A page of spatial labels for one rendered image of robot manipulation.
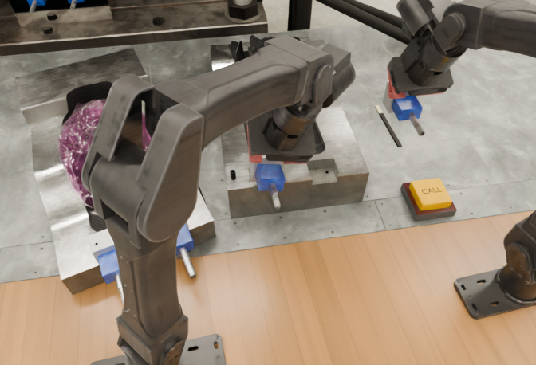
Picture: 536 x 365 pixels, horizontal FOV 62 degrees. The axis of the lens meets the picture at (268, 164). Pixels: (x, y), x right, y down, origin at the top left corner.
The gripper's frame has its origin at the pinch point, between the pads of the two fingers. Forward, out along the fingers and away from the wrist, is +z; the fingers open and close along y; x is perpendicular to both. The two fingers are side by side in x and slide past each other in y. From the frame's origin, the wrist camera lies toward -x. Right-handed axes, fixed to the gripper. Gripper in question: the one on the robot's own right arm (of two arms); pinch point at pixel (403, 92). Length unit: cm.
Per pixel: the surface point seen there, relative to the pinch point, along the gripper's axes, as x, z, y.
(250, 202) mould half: 17.0, 2.7, 32.4
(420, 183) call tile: 17.7, 3.7, -0.9
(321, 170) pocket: 12.6, 3.3, 17.9
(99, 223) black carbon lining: 17, 2, 59
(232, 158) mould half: 8.3, 2.3, 34.5
